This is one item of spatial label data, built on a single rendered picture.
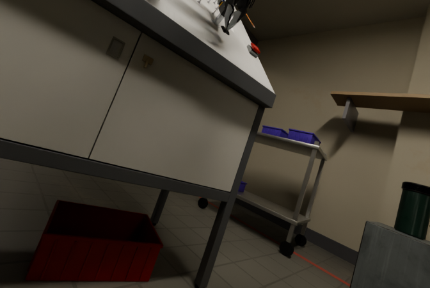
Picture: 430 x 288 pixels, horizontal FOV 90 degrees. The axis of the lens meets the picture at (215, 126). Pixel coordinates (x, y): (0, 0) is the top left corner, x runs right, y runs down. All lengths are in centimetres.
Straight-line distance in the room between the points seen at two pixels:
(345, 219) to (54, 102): 256
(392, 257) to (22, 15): 186
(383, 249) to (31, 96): 174
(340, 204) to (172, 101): 227
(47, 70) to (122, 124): 22
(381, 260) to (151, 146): 143
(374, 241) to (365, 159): 118
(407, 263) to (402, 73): 193
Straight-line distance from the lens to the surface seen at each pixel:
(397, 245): 170
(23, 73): 68
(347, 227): 269
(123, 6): 69
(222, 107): 84
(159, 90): 72
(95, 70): 68
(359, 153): 274
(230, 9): 93
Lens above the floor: 53
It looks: 7 degrees up
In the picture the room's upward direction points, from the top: 19 degrees clockwise
